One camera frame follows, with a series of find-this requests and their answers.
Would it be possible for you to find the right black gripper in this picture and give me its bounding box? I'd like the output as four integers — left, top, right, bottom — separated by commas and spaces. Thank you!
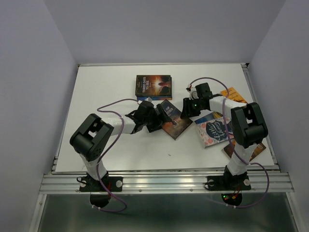
179, 98, 202, 119

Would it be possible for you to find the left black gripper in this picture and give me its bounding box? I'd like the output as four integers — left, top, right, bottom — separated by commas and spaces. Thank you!
143, 104, 171, 132

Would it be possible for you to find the A Tale of Two Cities book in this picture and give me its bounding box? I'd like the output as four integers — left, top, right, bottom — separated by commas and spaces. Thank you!
160, 100, 193, 140

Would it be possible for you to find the Jane Eyre blue book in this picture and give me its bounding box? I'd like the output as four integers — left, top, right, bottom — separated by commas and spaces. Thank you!
137, 75, 173, 101

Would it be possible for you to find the Little Women floral book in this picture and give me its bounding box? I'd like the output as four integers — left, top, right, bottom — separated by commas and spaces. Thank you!
196, 117, 234, 148

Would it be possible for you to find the Three Days to See book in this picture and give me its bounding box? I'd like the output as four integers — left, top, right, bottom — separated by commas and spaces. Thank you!
134, 74, 172, 97

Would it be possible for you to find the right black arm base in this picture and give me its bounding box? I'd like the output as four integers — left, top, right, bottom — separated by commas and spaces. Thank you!
204, 167, 252, 206

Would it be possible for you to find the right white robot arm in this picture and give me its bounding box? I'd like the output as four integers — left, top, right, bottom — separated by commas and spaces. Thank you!
181, 83, 268, 189

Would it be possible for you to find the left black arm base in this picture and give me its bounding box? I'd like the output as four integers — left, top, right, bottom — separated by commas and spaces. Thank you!
76, 169, 124, 206

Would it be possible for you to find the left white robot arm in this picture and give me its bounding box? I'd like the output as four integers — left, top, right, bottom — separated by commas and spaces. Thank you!
70, 100, 172, 190

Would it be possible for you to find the green and blue book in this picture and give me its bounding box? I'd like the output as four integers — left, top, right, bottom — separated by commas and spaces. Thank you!
195, 112, 223, 124

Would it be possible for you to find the yellow orange book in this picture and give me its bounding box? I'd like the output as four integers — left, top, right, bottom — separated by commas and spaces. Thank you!
220, 87, 247, 103

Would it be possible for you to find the brown orange book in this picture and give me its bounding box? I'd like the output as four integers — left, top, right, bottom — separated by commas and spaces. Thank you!
222, 143, 266, 161

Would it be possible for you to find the aluminium mounting rail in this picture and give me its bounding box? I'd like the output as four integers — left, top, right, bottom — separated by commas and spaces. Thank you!
39, 169, 295, 195

